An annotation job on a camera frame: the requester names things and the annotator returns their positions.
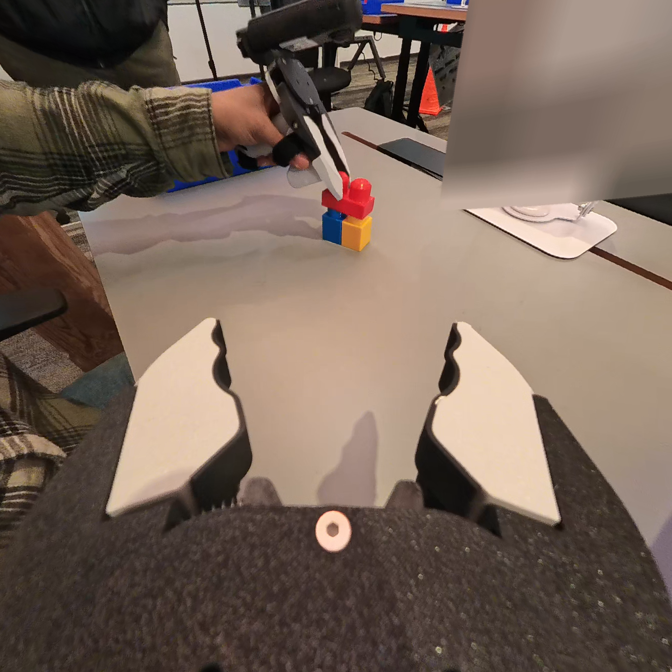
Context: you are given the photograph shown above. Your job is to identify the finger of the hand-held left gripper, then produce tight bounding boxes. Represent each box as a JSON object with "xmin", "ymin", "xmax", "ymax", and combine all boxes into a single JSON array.
[
  {"xmin": 319, "ymin": 111, "xmax": 352, "ymax": 183},
  {"xmin": 303, "ymin": 118, "xmax": 343, "ymax": 200}
]

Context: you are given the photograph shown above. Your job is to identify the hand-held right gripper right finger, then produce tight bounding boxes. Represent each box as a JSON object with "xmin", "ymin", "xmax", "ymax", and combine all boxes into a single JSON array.
[{"xmin": 415, "ymin": 322, "xmax": 562, "ymax": 528}]

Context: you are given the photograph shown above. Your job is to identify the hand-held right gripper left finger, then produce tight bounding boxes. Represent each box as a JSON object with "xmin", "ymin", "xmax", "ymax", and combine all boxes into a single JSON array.
[{"xmin": 105, "ymin": 317, "xmax": 254, "ymax": 531}]

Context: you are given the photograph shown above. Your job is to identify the red two-stud toy block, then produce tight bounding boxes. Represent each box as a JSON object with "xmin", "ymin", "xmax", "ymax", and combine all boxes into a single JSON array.
[{"xmin": 321, "ymin": 171, "xmax": 377, "ymax": 221}]

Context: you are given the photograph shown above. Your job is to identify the blue toy block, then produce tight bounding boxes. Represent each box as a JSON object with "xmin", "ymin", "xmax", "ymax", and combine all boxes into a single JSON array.
[{"xmin": 322, "ymin": 208, "xmax": 347, "ymax": 245}]

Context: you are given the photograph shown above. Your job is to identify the orange toy block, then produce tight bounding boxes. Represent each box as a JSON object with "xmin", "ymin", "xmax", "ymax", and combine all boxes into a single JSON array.
[{"xmin": 342, "ymin": 215, "xmax": 374, "ymax": 253}]

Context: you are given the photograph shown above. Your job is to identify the person's left hand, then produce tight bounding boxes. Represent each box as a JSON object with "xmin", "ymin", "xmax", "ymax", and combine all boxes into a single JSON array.
[{"xmin": 210, "ymin": 83, "xmax": 312, "ymax": 172}]

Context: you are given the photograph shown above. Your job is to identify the black office stool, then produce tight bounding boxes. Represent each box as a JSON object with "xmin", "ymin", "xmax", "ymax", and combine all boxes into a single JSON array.
[{"xmin": 310, "ymin": 37, "xmax": 387, "ymax": 112}]

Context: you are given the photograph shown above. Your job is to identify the orange traffic cone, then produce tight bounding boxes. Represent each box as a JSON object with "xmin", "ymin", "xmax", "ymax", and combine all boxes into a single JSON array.
[{"xmin": 418, "ymin": 66, "xmax": 443, "ymax": 117}]

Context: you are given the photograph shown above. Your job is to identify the black tripod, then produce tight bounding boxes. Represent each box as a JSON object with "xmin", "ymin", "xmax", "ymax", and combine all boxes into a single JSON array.
[{"xmin": 193, "ymin": 0, "xmax": 219, "ymax": 83}]

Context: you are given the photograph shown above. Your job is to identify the brown background table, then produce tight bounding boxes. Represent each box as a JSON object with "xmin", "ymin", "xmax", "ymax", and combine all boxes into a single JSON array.
[{"xmin": 362, "ymin": 2, "xmax": 468, "ymax": 133}]

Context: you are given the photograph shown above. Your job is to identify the wooden pillar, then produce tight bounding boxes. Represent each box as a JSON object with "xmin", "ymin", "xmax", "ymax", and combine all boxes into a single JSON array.
[{"xmin": 0, "ymin": 210, "xmax": 126, "ymax": 373}]

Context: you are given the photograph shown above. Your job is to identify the white document stand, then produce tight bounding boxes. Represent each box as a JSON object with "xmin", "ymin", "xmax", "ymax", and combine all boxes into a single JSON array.
[{"xmin": 464, "ymin": 199, "xmax": 619, "ymax": 260}]

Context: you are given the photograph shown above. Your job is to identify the black cable tray cover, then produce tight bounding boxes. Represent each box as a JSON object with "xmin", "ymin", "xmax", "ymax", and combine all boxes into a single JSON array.
[{"xmin": 378, "ymin": 138, "xmax": 448, "ymax": 181}]

